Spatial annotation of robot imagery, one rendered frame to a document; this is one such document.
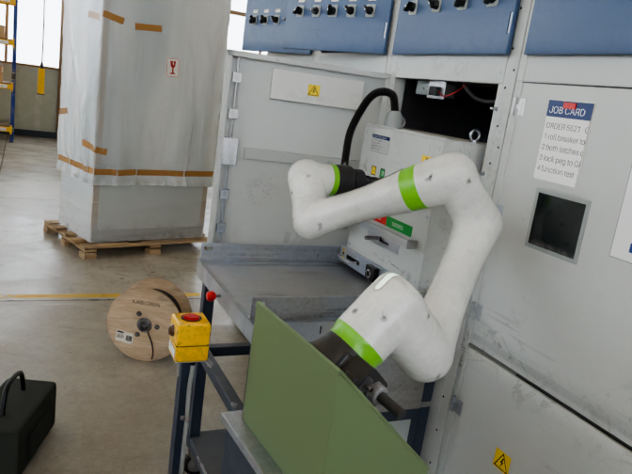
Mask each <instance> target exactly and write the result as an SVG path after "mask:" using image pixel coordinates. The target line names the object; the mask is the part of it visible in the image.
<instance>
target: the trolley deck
mask: <svg viewBox="0 0 632 474"><path fill-rule="evenodd" d="M197 276H198V277H199V278H200V280H201V281H202V282H203V283H204V285H205V286H206V287H207V289H208V290H209V291H214V292H215V293H216V294H221V297H216V300H217V302H218V303H219V304H220V306H221V307H222V308H223V309H224V311H226V313H227V314H228V315H229V316H230V318H231V319H232V320H233V322H234V323H235V324H236V325H237V327H238V328H239V329H240V331H241V332H242V333H243V334H244V336H245V337H246V339H247V340H248V341H249V342H250V344H252V337H253V329H254V322H250V321H249V320H248V319H247V317H246V315H250V311H251V304H252V297H256V296H339V295H361V294H362V293H363V292H364V291H365V290H366V289H367V288H368V287H369V286H370V285H371V284H372V282H370V281H369V280H367V279H366V278H365V277H364V276H363V275H362V274H360V273H358V271H356V270H355V269H353V268H352V267H350V266H309V265H229V264H202V263H201V262H200V258H197ZM336 320H337V319H332V320H301V321H284V322H285V323H286V324H288V325H289V326H290V327H291V328H292V329H294V330H295V331H296V332H297V333H298V334H300V335H301V336H302V337H303V338H304V339H305V340H307V341H308V342H310V341H314V340H317V339H319V338H321V337H322V336H324V335H325V334H326V333H327V332H328V331H329V330H330V329H331V328H332V327H333V326H334V324H335V322H336Z"/></svg>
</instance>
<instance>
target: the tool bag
mask: <svg viewBox="0 0 632 474"><path fill-rule="evenodd" d="M18 376H20V379H19V378H17V377H18ZM55 398H56V384H55V382H49V381H40V380H29V379H25V378H24V372H23V371H16V372H15V373H14V374H13V375H12V376H11V377H10V378H9V379H7V380H6V381H5V382H4V383H3V384H2V386H1V387H0V474H22V473H23V472H24V469H25V468H26V466H27V465H28V463H29V462H30V460H31V459H32V457H33V456H34V454H35V453H36V451H37V450H38V448H39V446H40V444H41V443H42V441H43V440H44V438H45V437H46V435H47V434H48V433H49V432H50V430H51V428H52V427H53V425H54V424H55Z"/></svg>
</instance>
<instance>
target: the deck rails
mask: <svg viewBox="0 0 632 474"><path fill-rule="evenodd" d="M204 246H212V247H213V249H212V250H204ZM339 253H340V246H327V245H258V244H224V243H201V251H200V262H201V263H202V264H229V265H309V266H349V265H347V264H346V263H344V262H343V261H340V260H339V257H337V255H338V254H339ZM359 296H360V295H339V296H256V297H252V304H251V311H250V315H246V317H247V319H248V320H249V321H250V322H255V313H256V302H257V301H258V300H260V301H261V302H265V306H266V307H268V308H269V309H270V310H272V311H273V312H274V313H275V314H276V315H277V316H278V317H279V318H280V319H282V320H283V321H301V320H332V319H338V318H339V317H340V316H341V314H342V313H343V312H344V311H345V310H346V309H347V308H348V307H350V306H351V305H352V304H353V303H354V301H355V300H356V299H357V298H358V297H359Z"/></svg>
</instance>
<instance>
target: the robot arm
mask: <svg viewBox="0 0 632 474"><path fill-rule="evenodd" d="M288 184H289V187H290V193H291V199H292V225H293V228H294V230H295V231H296V233H297V234H298V235H299V236H301V237H302V238H305V239H308V240H315V239H319V238H321V237H323V236H325V235H327V234H329V233H331V232H334V231H336V230H339V229H344V228H347V227H350V226H352V225H355V224H358V223H362V222H365V221H369V220H373V219H376V218H381V217H386V216H391V215H396V214H403V213H414V211H418V210H423V209H427V208H432V207H435V206H439V205H443V206H444V207H445V209H446V211H447V213H448V215H449V217H450V220H451V223H452V228H451V232H450V237H449V240H448V243H447V246H446V249H445V251H444V254H443V257H442V259H441V262H440V264H439V266H438V268H437V271H436V273H435V275H434V279H433V281H432V283H431V285H430V287H429V289H428V291H427V292H426V294H425V296H424V298H423V297H422V296H421V294H420V293H419V292H418V290H417V289H416V288H415V287H414V286H413V285H412V284H411V283H409V282H408V281H407V280H405V279H404V278H403V277H401V276H398V275H396V274H394V273H383V274H382V275H380V276H379V277H378V278H376V279H375V280H374V281H373V283H372V284H371V285H370V286H369V287H368V288H367V289H366V290H365V291H364V292H363V293H362V294H361V295H360V296H359V297H358V298H357V299H356V300H355V301H354V303H353V304H352V305H351V306H350V307H348V308H347V309H346V310H345V311H344V312H343V313H342V314H341V316H340V317H339V318H338V319H337V320H336V322H335V324H334V326H333V327H332V328H331V329H330V330H329V331H328V332H327V333H326V334H325V335H324V336H322V337H321V338H319V339H317V340H314V341H310V342H309V343H310V344H312V345H313V346H314V347H315V348H316V349H317V350H319V351H320V352H321V353H322V354H323V355H325V356H326V357H327V358H328V359H329V360H331V361H332V362H333V363H334V364H335V365H336V366H338V367H339V368H340V369H342V370H343V371H344V373H345V374H346V375H347V376H348V378H349V379H350V380H351V381H352V382H353V383H354V384H355V385H356V387H357V388H358V389H359V390H360V391H361V392H362V393H363V394H364V395H365V397H366V398H367V399H368V400H369V401H370V402H371V403H372V404H373V406H374V407H375V406H376V405H380V404H381V405H383V406H384V407H385V409H386V410H387V411H389V412H390V413H391V414H392V415H393V416H394V417H395V418H396V419H398V420H400V419H403V418H404V417H405V414H406V411H405V410H404V409H403V408H402V407H401V406H399V405H398V404H397V403H396V402H395V401H393V400H392V399H391V398H390V397H389V396H388V390H387V382H386V381H385V380H384V378H383V377H382V376H381V375H380V373H379V372H378V371H377V370H376V369H375V367H377V366H378V365H380V364H382V363H383V362H384V361H385V360H386V359H387V357H388V356H391V357H392V359H393V360H394V361H395V362H396V364H397V365H398V366H399V367H400V368H401V370H402V371H403V372H404V373H405V374H406V375H407V376H408V377H410V378H411V379H413V380H415V381H418V382H422V383H429V382H433V381H436V380H438V379H440V378H442V377H443V376H444V375H446V373H447V372H448V371H449V370H450V367H451V365H452V362H453V359H454V354H455V349H456V344H457V340H458V337H459V333H460V329H461V325H462V321H463V319H464V316H465V312H466V307H467V304H468V301H469V298H470V296H471V294H472V291H473V289H474V286H475V284H476V281H477V279H478V276H479V274H480V272H481V270H482V267H483V265H484V263H485V261H486V259H487V257H488V255H489V253H490V251H491V250H492V248H493V246H494V244H495V243H496V241H497V239H498V237H499V235H500V234H501V232H502V229H503V218H502V215H501V212H500V211H499V209H498V207H497V206H496V205H495V203H494V202H493V200H492V199H491V198H490V197H489V195H488V193H487V192H486V190H485V188H484V186H483V184H482V180H481V178H480V175H479V173H478V170H477V168H476V166H475V164H474V163H473V161H472V160H471V159H470V158H469V157H467V156H466V155H464V154H463V153H460V152H455V151H451V152H446V153H443V154H440V155H437V156H435V157H433V158H430V159H427V160H425V161H422V162H419V163H417V164H414V165H412V166H409V167H407V168H402V169H400V170H398V171H396V172H394V173H392V174H390V175H387V176H385V177H384V178H377V177H371V176H369V175H366V174H365V172H364V171H363V170H362V169H353V168H352V167H351V166H347V165H346V163H344V164H343V165H331V164H324V163H320V162H316V161H314V160H310V159H302V160H299V161H297V162H296V163H294V164H293V165H292V166H291V168H290V170H289V173H288ZM326 196H332V197H328V198H326Z"/></svg>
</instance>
